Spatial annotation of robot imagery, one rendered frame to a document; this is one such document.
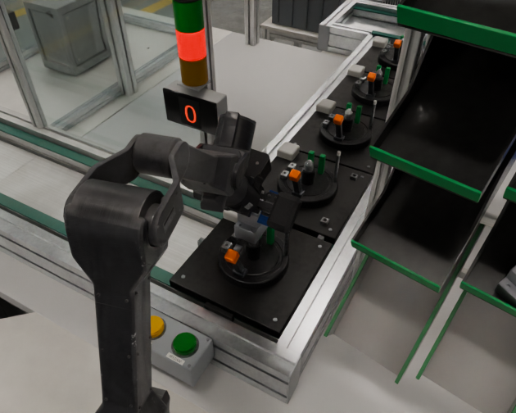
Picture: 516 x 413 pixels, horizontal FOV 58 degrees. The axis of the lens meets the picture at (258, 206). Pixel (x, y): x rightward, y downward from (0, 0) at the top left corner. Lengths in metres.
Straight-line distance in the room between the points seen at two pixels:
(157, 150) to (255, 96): 1.23
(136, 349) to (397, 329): 0.47
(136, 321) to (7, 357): 0.64
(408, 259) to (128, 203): 0.42
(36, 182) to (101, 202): 0.94
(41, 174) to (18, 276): 0.30
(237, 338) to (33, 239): 0.49
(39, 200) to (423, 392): 0.95
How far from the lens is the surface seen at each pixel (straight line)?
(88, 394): 0.97
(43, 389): 1.00
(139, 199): 0.38
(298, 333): 0.87
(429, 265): 0.68
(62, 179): 1.31
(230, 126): 0.69
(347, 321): 0.82
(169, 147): 0.44
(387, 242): 0.69
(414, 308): 0.80
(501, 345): 0.81
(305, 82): 1.75
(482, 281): 0.69
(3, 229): 1.15
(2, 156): 1.46
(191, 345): 0.84
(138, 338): 0.46
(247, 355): 0.84
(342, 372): 0.95
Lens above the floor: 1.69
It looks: 43 degrees down
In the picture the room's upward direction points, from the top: straight up
